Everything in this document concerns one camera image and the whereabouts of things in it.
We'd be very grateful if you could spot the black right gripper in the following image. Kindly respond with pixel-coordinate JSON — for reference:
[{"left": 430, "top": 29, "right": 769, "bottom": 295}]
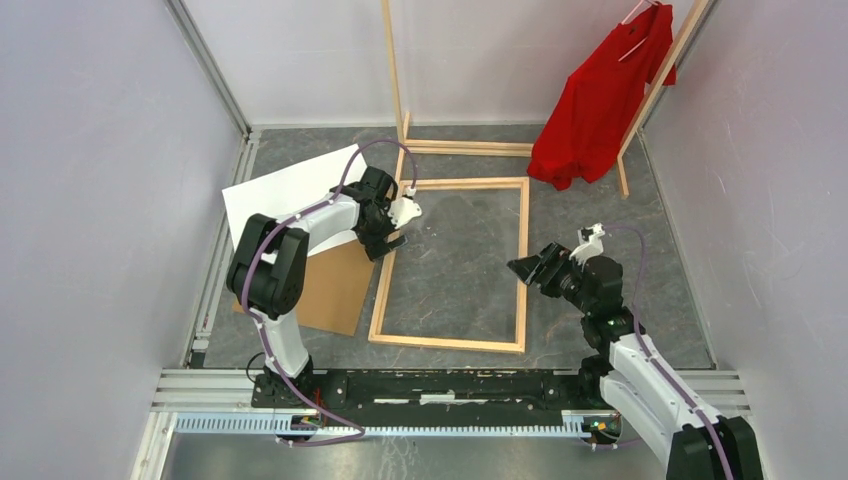
[{"left": 503, "top": 241, "right": 593, "bottom": 316}]

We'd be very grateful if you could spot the brown backing board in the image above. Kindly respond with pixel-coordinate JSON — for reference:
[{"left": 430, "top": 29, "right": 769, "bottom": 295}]
[{"left": 231, "top": 239, "right": 379, "bottom": 338}]

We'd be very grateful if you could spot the light wooden picture frame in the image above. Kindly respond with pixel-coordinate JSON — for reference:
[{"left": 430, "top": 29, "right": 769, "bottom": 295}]
[{"left": 368, "top": 177, "right": 530, "bottom": 354}]

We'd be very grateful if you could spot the printed photo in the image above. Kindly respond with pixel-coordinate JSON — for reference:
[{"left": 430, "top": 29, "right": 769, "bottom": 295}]
[{"left": 222, "top": 145, "right": 367, "bottom": 248}]

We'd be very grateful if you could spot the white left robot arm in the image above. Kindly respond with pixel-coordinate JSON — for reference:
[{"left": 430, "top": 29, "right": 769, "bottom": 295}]
[{"left": 226, "top": 167, "right": 422, "bottom": 408}]

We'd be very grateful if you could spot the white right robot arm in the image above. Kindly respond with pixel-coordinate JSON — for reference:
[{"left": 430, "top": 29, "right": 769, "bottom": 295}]
[{"left": 507, "top": 223, "right": 764, "bottom": 479}]

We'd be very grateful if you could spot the wooden clothes rack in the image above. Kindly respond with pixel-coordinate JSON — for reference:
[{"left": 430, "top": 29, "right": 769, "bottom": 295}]
[{"left": 381, "top": 1, "right": 708, "bottom": 197}]

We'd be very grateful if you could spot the red t-shirt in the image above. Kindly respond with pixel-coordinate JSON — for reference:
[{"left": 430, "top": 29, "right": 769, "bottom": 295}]
[{"left": 527, "top": 3, "right": 673, "bottom": 191}]

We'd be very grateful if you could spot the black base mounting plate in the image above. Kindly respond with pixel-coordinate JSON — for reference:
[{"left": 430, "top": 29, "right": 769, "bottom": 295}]
[{"left": 251, "top": 369, "right": 611, "bottom": 428}]

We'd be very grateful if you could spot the pink clothes hanger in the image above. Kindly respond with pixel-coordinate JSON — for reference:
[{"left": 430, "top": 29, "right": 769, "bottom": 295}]
[{"left": 618, "top": 0, "right": 661, "bottom": 62}]

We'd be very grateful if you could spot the white slotted cable duct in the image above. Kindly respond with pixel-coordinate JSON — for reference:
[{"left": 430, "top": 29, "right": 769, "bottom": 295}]
[{"left": 173, "top": 413, "right": 588, "bottom": 439}]

